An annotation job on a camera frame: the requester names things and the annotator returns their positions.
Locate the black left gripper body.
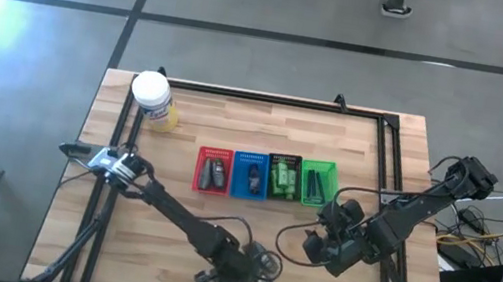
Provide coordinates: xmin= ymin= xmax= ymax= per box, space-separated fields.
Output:
xmin=211 ymin=244 xmax=261 ymax=282

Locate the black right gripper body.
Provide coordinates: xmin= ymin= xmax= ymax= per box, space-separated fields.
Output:
xmin=323 ymin=213 xmax=386 ymax=282

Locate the green toiletry tube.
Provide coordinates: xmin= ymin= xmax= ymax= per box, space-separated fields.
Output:
xmin=282 ymin=167 xmax=302 ymax=202
xmin=273 ymin=160 xmax=293 ymax=184
xmin=267 ymin=174 xmax=287 ymax=200

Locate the dark purple toiletry bottle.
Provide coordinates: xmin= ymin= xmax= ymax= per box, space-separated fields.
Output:
xmin=244 ymin=162 xmax=266 ymax=197

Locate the green plastic basket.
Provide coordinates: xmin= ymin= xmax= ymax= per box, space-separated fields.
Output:
xmin=294 ymin=156 xmax=344 ymax=212

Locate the blue plastic basket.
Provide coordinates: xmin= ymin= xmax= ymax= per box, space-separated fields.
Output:
xmin=227 ymin=149 xmax=275 ymax=203

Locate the black plastic basket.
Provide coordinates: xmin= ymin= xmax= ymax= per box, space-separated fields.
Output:
xmin=262 ymin=151 xmax=307 ymax=204

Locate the red plastic basket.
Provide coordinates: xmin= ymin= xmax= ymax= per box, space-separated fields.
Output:
xmin=190 ymin=144 xmax=237 ymax=198

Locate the black power adapter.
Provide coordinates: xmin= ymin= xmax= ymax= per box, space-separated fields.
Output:
xmin=454 ymin=206 xmax=488 ymax=234

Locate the yellow wipes canister white lid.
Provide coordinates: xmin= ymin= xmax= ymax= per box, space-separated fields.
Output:
xmin=124 ymin=67 xmax=188 ymax=136

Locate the person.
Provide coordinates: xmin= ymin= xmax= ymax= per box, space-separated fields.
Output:
xmin=378 ymin=0 xmax=421 ymax=22

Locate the yellow cable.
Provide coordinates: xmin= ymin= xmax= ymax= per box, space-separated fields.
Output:
xmin=436 ymin=220 xmax=503 ymax=256

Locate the black strap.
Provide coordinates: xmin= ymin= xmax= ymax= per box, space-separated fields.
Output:
xmin=437 ymin=255 xmax=503 ymax=282

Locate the black metal table frame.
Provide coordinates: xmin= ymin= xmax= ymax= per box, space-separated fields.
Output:
xmin=29 ymin=50 xmax=478 ymax=282

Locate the white cable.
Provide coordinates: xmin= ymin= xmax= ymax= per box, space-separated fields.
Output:
xmin=456 ymin=185 xmax=503 ymax=211

